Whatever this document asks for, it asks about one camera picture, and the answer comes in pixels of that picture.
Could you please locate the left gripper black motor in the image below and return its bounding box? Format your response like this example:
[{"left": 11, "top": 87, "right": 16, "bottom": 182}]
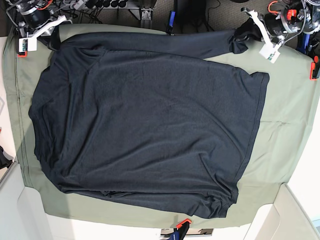
[{"left": 239, "top": 7, "right": 291, "bottom": 43}]

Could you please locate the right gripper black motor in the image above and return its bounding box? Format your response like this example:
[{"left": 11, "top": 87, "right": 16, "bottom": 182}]
[{"left": 16, "top": 4, "right": 59, "bottom": 38}]

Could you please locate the dark navy long-sleeve T-shirt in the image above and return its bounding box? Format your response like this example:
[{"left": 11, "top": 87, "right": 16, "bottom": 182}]
[{"left": 29, "top": 30, "right": 270, "bottom": 219}]

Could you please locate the orange clamp top left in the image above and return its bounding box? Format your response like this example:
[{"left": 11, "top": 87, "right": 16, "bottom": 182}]
[{"left": 17, "top": 51, "right": 28, "bottom": 58}]

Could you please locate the blue clamp top right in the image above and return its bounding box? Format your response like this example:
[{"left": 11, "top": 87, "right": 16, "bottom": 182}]
[{"left": 296, "top": 33, "right": 316, "bottom": 55}]

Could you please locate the white power strip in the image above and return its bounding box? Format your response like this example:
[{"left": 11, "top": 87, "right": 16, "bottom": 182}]
[{"left": 59, "top": 0, "right": 87, "bottom": 11}]

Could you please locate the orange clamp right edge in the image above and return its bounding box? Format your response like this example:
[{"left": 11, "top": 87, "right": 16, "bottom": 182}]
[{"left": 309, "top": 56, "right": 320, "bottom": 81}]

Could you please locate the sage green table cloth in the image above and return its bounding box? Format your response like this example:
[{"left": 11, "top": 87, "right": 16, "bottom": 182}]
[{"left": 1, "top": 36, "right": 320, "bottom": 228}]

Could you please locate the blue orange clamp top centre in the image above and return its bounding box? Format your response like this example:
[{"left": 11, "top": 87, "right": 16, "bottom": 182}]
[{"left": 165, "top": 10, "right": 176, "bottom": 36}]

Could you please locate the black object left edge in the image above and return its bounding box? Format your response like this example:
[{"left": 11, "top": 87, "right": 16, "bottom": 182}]
[{"left": 0, "top": 146, "right": 13, "bottom": 169}]

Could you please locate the orange black clamp bottom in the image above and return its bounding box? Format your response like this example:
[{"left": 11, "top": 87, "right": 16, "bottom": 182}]
[{"left": 168, "top": 218, "right": 192, "bottom": 240}]

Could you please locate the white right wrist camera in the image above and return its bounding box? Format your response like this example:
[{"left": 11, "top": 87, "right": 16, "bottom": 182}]
[{"left": 18, "top": 37, "right": 38, "bottom": 53}]

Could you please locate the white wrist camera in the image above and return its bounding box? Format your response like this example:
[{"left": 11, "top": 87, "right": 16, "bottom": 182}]
[
  {"left": 18, "top": 37, "right": 38, "bottom": 53},
  {"left": 259, "top": 43, "right": 281, "bottom": 64}
]

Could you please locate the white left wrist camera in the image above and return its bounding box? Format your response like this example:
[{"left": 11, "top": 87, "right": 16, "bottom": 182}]
[{"left": 259, "top": 43, "right": 281, "bottom": 64}]

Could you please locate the metal table leg bracket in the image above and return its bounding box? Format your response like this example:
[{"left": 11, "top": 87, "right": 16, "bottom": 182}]
[{"left": 140, "top": 8, "right": 153, "bottom": 29}]

